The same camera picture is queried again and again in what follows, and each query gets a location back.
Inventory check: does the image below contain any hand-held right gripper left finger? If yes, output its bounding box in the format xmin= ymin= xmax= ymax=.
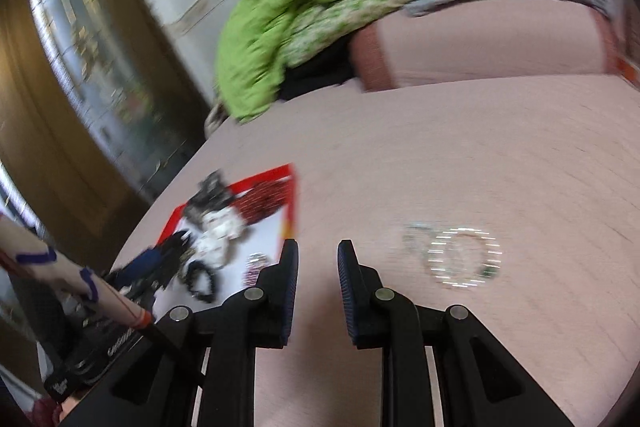
xmin=60 ymin=238 xmax=300 ymax=427

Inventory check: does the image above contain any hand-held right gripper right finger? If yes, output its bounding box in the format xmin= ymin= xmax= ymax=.
xmin=337 ymin=239 xmax=576 ymax=427

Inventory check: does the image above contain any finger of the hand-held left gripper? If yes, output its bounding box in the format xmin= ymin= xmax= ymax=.
xmin=107 ymin=231 xmax=195 ymax=295

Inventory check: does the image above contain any black hair tie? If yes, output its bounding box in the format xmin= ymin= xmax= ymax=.
xmin=180 ymin=258 xmax=221 ymax=305

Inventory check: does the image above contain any red and white tray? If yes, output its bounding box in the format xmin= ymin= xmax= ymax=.
xmin=159 ymin=163 xmax=300 ymax=308

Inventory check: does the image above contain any white cherry print scrunchie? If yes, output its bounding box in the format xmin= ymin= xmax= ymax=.
xmin=192 ymin=207 xmax=251 ymax=268

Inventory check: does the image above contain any red beaded jewellery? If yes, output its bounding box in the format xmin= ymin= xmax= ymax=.
xmin=235 ymin=179 xmax=293 ymax=225

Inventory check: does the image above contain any dark sparkly hair clip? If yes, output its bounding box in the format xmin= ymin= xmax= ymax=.
xmin=185 ymin=171 xmax=236 ymax=220

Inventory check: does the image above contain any rhinestone bangle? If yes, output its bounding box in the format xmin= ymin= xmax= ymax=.
xmin=425 ymin=227 xmax=502 ymax=290

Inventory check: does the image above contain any wooden cabinet with glass door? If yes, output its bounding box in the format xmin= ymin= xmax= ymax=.
xmin=0 ymin=0 xmax=216 ymax=258

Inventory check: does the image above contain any pink quilted bedspread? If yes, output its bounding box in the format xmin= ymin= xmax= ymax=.
xmin=107 ymin=74 xmax=640 ymax=427

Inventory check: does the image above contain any black cloth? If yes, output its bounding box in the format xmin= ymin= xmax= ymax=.
xmin=277 ymin=42 xmax=363 ymax=102

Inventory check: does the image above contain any bright green quilt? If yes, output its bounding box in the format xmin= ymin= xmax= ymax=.
xmin=215 ymin=0 xmax=386 ymax=124

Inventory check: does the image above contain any pink pillow with red border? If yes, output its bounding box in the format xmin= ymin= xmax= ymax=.
xmin=350 ymin=0 xmax=626 ymax=92

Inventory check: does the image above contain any orange object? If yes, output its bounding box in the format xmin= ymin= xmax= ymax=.
xmin=615 ymin=57 xmax=640 ymax=88

